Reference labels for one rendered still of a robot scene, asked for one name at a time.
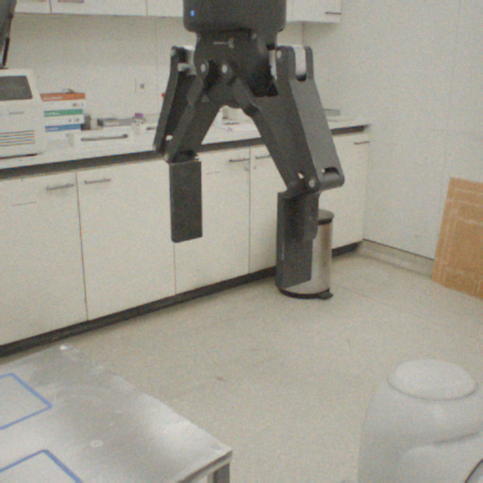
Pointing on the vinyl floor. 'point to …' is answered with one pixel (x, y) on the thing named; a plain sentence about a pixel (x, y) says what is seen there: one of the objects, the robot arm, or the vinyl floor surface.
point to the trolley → (95, 427)
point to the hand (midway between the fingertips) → (235, 246)
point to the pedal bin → (321, 274)
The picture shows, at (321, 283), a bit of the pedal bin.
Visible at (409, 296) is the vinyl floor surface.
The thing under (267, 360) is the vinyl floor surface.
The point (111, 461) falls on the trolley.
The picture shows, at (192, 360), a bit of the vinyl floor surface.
